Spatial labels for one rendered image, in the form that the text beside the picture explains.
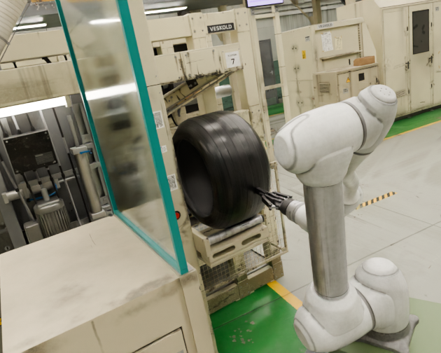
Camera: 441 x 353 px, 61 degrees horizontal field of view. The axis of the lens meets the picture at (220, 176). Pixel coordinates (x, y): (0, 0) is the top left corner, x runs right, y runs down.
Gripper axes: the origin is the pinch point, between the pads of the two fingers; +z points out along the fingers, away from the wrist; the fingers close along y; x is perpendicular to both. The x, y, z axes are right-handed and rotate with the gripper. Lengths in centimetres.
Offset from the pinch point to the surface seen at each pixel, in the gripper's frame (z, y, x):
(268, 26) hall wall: 892, -728, -16
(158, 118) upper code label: 29, 32, -37
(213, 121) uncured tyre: 24.8, 7.1, -30.3
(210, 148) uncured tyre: 14.6, 15.8, -21.8
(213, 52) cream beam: 58, -16, -57
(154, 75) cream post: 31, 30, -54
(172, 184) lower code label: 24.3, 32.2, -6.5
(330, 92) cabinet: 289, -360, 58
